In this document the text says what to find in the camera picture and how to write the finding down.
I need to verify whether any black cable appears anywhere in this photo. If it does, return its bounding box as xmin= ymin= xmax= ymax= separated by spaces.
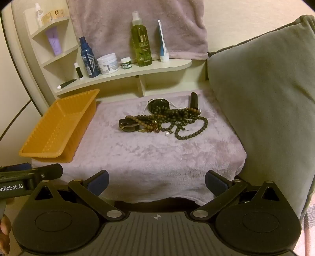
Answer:
xmin=0 ymin=100 xmax=32 ymax=141

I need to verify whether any grey cushion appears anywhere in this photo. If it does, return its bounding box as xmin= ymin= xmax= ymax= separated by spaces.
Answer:
xmin=207 ymin=15 xmax=315 ymax=219

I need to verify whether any dark tube with white cap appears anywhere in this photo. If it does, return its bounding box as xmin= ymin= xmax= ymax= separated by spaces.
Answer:
xmin=57 ymin=79 xmax=77 ymax=90

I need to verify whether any pink fuzzy blanket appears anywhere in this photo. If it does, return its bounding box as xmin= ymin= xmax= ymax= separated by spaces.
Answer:
xmin=31 ymin=89 xmax=247 ymax=206

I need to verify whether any orange plastic tray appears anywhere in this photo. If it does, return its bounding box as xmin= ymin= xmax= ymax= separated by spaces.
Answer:
xmin=19 ymin=89 xmax=100 ymax=163

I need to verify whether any lip balm stick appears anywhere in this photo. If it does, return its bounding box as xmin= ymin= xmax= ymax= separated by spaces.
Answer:
xmin=73 ymin=62 xmax=84 ymax=80

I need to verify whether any blue spray bottle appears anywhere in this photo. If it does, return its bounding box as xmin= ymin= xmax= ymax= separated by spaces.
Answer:
xmin=79 ymin=36 xmax=100 ymax=79

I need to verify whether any person's left hand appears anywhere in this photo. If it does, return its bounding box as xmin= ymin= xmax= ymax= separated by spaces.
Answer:
xmin=0 ymin=217 xmax=12 ymax=250

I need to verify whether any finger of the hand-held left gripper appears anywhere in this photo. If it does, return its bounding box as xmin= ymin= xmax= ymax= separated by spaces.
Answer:
xmin=0 ymin=163 xmax=63 ymax=181

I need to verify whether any pink hanging towel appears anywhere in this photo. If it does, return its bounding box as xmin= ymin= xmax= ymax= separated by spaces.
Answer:
xmin=66 ymin=0 xmax=209 ymax=61

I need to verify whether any purple tube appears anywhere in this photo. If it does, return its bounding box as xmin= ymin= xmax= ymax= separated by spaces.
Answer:
xmin=45 ymin=27 xmax=62 ymax=56

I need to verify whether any white cream jar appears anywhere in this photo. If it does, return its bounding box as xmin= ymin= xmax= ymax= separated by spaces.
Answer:
xmin=97 ymin=53 xmax=119 ymax=75

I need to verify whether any green spray bottle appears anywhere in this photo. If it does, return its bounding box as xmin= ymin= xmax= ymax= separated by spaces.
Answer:
xmin=131 ymin=11 xmax=153 ymax=67

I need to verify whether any white pearl necklace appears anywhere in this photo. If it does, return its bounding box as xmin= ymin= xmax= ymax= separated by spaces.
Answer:
xmin=141 ymin=101 xmax=178 ymax=116

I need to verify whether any black cylinder case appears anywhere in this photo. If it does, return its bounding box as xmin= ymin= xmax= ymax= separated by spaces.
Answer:
xmin=190 ymin=92 xmax=199 ymax=110

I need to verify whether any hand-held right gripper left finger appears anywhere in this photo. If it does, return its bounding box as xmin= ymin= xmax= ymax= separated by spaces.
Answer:
xmin=34 ymin=170 xmax=125 ymax=221

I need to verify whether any cream shelf unit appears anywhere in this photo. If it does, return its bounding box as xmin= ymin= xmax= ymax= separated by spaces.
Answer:
xmin=11 ymin=4 xmax=192 ymax=104

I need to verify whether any black wristwatch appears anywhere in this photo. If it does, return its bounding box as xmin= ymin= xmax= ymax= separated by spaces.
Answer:
xmin=148 ymin=98 xmax=171 ymax=115

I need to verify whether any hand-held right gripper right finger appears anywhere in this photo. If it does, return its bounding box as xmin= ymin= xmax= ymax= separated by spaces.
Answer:
xmin=191 ymin=170 xmax=281 ymax=219

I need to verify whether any white and blue tube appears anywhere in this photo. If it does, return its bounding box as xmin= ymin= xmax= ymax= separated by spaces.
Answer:
xmin=157 ymin=20 xmax=170 ymax=62

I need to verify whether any dark bead necklace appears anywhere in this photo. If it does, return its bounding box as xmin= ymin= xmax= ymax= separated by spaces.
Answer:
xmin=154 ymin=106 xmax=209 ymax=141

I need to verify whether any brown wooden bead bracelet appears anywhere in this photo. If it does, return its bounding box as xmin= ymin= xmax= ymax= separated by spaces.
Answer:
xmin=124 ymin=114 xmax=158 ymax=125

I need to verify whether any small white bottle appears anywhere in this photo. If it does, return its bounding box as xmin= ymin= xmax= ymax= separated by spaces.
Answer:
xmin=34 ymin=3 xmax=44 ymax=28

